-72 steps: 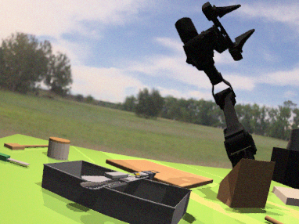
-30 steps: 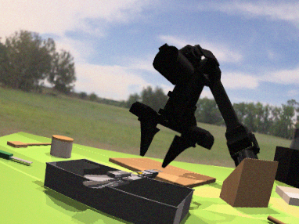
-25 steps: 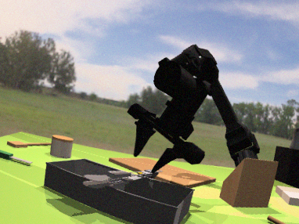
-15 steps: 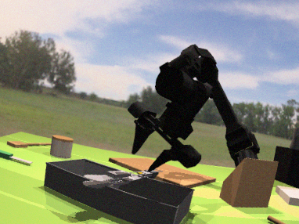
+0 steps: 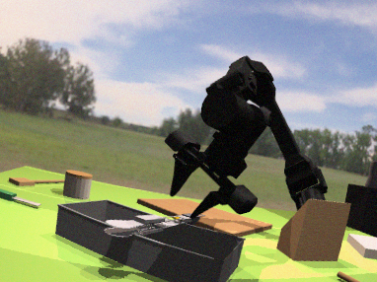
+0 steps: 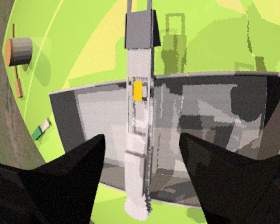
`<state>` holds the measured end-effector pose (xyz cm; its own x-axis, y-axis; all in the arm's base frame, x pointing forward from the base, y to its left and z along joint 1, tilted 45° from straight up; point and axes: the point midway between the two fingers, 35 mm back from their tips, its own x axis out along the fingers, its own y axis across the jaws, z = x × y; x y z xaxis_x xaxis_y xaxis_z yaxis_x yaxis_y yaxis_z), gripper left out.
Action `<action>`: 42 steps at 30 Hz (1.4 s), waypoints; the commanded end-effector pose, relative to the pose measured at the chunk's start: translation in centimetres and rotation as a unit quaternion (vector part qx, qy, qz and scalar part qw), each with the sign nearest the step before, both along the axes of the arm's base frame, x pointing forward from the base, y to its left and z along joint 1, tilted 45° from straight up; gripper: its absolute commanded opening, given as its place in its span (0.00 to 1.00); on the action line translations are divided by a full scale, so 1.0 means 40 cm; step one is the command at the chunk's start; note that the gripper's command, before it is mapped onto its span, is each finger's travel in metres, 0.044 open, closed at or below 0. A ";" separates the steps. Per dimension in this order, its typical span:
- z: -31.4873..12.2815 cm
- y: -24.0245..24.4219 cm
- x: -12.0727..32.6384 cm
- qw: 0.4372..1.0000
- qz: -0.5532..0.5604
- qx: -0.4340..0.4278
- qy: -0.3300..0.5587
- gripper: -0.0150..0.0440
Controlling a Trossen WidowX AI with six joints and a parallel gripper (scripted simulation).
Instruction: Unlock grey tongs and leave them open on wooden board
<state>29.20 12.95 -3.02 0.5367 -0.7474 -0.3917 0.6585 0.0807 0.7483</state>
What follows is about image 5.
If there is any red spatula with wooden handle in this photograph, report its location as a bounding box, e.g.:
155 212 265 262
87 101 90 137
337 271 360 282

